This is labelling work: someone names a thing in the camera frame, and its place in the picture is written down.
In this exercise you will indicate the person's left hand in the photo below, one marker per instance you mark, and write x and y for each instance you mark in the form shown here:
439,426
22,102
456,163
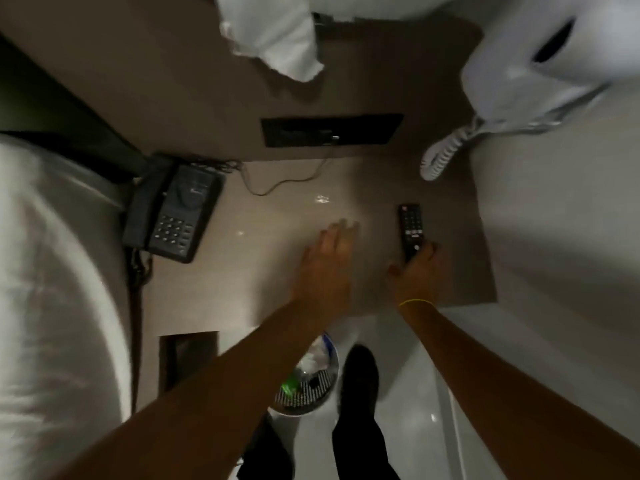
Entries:
325,274

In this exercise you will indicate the person's right hand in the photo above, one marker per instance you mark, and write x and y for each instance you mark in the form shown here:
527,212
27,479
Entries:
419,282

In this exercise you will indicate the person's left fingers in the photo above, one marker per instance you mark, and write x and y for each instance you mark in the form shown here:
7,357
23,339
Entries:
342,230

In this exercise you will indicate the person's right thumb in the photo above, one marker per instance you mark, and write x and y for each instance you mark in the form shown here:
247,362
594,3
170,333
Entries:
394,271

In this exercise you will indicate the black remote control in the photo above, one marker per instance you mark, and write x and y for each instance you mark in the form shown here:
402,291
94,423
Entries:
410,227

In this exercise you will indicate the person's left forearm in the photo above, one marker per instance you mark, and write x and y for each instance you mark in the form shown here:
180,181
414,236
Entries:
200,399

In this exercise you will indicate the person's right forearm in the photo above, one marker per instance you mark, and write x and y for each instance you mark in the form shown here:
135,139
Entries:
505,389

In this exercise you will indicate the black shoe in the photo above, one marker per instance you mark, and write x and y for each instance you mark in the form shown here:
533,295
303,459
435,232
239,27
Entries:
358,379

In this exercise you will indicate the crumpled white paper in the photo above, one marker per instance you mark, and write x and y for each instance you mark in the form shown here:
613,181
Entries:
314,355

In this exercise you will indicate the striped waste bin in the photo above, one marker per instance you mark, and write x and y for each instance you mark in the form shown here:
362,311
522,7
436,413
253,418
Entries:
320,389

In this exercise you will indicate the green plastic bottle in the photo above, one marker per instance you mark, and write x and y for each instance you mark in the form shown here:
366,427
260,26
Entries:
291,382

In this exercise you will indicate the dark grey desk telephone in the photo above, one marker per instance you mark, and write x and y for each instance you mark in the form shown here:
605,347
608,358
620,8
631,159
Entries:
175,212

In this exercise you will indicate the person's black trousers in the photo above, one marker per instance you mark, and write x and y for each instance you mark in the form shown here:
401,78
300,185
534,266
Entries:
362,449

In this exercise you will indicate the white towel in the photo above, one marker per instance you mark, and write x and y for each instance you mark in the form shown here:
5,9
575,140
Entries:
272,32

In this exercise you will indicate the white bed duvet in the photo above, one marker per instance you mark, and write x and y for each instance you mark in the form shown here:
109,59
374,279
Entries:
55,314

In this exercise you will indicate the dark headboard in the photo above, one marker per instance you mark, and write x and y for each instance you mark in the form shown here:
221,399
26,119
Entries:
60,119

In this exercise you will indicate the black wall socket panel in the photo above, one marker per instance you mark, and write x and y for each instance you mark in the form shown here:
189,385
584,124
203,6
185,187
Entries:
330,129

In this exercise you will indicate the white wall hair dryer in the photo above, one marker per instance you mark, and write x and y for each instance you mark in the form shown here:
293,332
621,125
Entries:
545,59

